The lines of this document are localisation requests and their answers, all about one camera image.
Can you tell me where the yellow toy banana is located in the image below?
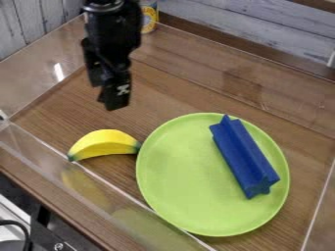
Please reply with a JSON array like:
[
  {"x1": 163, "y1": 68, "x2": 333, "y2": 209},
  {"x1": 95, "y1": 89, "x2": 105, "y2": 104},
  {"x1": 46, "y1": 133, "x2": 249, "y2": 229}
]
[{"x1": 67, "y1": 129, "x2": 142, "y2": 162}]

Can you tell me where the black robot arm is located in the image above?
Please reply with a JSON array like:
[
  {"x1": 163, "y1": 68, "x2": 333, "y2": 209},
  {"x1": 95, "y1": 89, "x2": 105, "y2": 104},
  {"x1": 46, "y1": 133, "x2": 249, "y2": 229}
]
[{"x1": 82, "y1": 0, "x2": 143, "y2": 111}]

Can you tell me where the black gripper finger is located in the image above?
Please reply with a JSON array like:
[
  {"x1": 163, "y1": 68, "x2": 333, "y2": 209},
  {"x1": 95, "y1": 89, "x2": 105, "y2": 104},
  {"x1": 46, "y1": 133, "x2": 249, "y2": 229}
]
[
  {"x1": 99, "y1": 71, "x2": 133, "y2": 111},
  {"x1": 82, "y1": 40, "x2": 114, "y2": 87}
]

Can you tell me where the blue star-shaped block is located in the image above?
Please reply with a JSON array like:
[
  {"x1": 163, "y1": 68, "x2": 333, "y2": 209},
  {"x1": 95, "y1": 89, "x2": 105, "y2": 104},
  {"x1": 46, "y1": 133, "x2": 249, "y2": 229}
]
[{"x1": 210, "y1": 115, "x2": 281, "y2": 199}]

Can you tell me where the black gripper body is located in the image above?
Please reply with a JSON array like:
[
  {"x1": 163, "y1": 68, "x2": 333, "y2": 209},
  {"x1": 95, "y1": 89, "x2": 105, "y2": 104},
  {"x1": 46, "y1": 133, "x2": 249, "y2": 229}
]
[{"x1": 82, "y1": 6, "x2": 143, "y2": 71}]

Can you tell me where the clear acrylic front wall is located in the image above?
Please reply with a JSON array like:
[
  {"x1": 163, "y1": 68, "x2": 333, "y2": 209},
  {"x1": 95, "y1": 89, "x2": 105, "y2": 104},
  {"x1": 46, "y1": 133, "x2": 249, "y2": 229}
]
[{"x1": 0, "y1": 120, "x2": 217, "y2": 251}]

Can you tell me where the black cable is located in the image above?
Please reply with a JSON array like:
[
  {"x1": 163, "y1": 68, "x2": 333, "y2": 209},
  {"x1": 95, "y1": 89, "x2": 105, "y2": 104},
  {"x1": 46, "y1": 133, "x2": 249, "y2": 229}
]
[{"x1": 0, "y1": 219, "x2": 34, "y2": 251}]

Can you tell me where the green round plate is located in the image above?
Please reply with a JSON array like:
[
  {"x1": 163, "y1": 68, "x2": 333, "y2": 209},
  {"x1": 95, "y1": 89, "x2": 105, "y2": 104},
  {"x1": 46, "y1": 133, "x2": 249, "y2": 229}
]
[{"x1": 137, "y1": 113, "x2": 292, "y2": 237}]

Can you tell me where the yellow labelled tin can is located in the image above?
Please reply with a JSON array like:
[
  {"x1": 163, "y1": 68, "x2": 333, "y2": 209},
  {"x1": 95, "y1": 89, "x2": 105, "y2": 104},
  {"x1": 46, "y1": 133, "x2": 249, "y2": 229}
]
[{"x1": 141, "y1": 0, "x2": 159, "y2": 34}]

